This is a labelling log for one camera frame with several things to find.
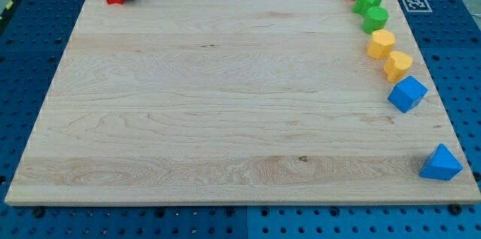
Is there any blue triangle block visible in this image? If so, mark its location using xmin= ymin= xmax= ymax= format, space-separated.
xmin=419 ymin=144 xmax=463 ymax=181

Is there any green cylinder block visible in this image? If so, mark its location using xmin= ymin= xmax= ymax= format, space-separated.
xmin=362 ymin=6 xmax=389 ymax=35

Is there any blue cube block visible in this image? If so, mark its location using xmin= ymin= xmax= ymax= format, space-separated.
xmin=388 ymin=76 xmax=428 ymax=113

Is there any yellow heart block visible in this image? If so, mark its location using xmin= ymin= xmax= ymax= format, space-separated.
xmin=383 ymin=51 xmax=413 ymax=83

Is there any green star block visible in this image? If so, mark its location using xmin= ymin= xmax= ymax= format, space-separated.
xmin=352 ymin=0 xmax=382 ymax=17

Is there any light wooden board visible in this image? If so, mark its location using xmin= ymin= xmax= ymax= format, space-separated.
xmin=5 ymin=0 xmax=480 ymax=207

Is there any yellow hexagon block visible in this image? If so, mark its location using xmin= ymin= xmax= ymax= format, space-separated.
xmin=367 ymin=29 xmax=396 ymax=59

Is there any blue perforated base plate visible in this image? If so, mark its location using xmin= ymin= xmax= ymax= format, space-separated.
xmin=1 ymin=0 xmax=480 ymax=238

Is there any white fiducial marker tag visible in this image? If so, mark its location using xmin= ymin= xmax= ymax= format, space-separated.
xmin=401 ymin=0 xmax=432 ymax=13

